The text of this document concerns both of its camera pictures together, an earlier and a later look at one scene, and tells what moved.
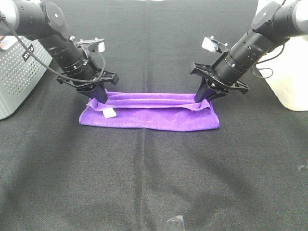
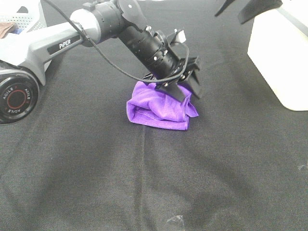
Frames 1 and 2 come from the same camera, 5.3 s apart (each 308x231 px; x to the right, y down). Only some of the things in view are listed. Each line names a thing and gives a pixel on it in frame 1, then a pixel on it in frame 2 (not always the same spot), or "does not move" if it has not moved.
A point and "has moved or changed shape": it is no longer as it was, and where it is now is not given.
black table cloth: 57,174 does not move
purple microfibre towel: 155,111 has moved or changed shape
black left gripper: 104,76 to 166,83
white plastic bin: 285,69 does not move
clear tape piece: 178,219 does not move
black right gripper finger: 202,90 to 226,4
